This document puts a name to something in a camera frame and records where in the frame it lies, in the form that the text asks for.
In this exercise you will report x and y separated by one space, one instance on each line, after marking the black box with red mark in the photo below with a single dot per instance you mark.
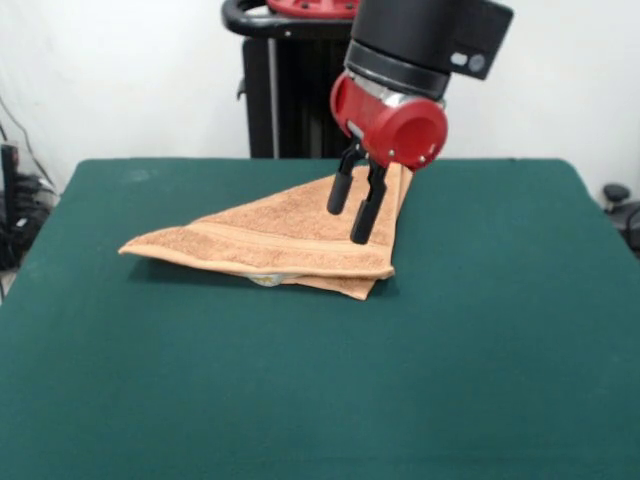
7 190

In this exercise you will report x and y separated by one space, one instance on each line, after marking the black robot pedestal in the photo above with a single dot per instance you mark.
300 100

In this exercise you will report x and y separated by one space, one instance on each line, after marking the tan terry towel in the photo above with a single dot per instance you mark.
275 235

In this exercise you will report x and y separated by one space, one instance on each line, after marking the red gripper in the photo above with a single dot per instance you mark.
385 125

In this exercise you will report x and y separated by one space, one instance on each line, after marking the red robot base plate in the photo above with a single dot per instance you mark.
310 7

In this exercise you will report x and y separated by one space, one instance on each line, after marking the dark green table cloth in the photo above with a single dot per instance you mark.
150 400

